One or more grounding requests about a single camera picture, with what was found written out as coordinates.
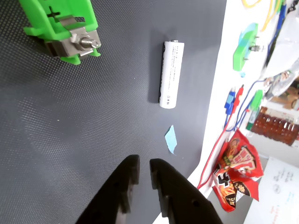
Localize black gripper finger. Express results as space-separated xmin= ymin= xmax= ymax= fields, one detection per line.
xmin=76 ymin=154 xmax=141 ymax=224
xmin=149 ymin=158 xmax=224 ymax=224

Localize white AA battery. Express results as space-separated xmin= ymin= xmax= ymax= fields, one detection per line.
xmin=158 ymin=39 xmax=185 ymax=110

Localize green battery holder metal contacts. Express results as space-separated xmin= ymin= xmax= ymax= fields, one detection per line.
xmin=18 ymin=0 xmax=102 ymax=65

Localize small blue tape scrap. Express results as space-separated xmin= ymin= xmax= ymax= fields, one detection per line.
xmin=164 ymin=125 xmax=178 ymax=155

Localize red snack bag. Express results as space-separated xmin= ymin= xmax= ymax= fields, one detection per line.
xmin=212 ymin=129 xmax=264 ymax=213

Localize black textured mat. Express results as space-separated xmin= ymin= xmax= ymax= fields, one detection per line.
xmin=0 ymin=0 xmax=228 ymax=224

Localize white paper sheet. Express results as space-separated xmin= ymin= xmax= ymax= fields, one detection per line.
xmin=242 ymin=156 xmax=299 ymax=224

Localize small green printed part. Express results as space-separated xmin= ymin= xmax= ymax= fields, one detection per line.
xmin=250 ymin=90 xmax=264 ymax=111

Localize green printed part with pins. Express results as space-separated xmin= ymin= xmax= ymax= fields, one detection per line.
xmin=233 ymin=22 xmax=260 ymax=72

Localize clear silver plastic bag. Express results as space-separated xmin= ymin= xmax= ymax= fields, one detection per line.
xmin=263 ymin=10 xmax=299 ymax=98

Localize blue wire with clip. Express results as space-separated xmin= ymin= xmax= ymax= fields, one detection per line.
xmin=223 ymin=78 xmax=267 ymax=133

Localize red wire with clip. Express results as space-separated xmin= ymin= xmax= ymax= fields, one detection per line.
xmin=197 ymin=84 xmax=245 ymax=190

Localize yellow cable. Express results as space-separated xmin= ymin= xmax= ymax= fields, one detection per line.
xmin=242 ymin=0 xmax=282 ymax=33

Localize dark blue cable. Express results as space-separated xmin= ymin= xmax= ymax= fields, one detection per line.
xmin=267 ymin=0 xmax=287 ymax=65

